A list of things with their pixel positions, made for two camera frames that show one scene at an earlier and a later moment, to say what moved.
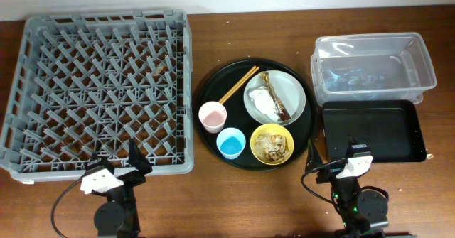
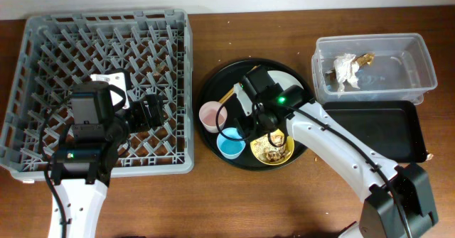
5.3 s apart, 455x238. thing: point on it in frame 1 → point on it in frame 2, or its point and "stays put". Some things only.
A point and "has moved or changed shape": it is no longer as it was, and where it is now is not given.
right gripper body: (330, 173) → (261, 121)
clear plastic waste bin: (376, 67) stays put
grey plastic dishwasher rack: (87, 84) stays put
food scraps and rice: (271, 148) stays put
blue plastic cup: (230, 142) stays put
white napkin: (263, 99) has moved or changed shape
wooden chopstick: (236, 85) stays put
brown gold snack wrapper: (284, 116) has moved or changed shape
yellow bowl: (271, 144) stays put
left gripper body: (132, 178) → (134, 119)
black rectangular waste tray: (391, 129) stays put
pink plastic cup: (212, 116) stays put
